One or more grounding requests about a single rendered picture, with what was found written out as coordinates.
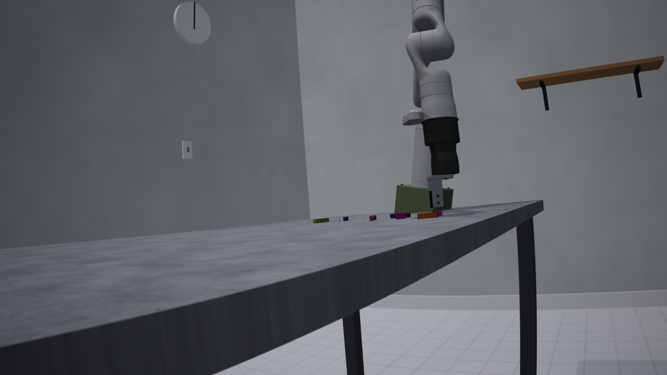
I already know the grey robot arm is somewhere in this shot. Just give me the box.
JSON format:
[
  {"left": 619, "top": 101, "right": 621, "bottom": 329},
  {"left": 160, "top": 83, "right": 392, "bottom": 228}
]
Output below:
[{"left": 406, "top": 0, "right": 454, "bottom": 189}]

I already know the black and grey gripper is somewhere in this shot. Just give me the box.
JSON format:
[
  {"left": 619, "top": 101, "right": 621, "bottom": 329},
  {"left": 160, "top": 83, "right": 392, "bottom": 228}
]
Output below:
[{"left": 402, "top": 94, "right": 460, "bottom": 208}]

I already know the orange rod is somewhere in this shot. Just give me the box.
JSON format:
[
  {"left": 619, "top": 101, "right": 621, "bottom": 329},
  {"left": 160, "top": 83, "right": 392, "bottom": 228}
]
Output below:
[{"left": 417, "top": 212, "right": 438, "bottom": 219}]

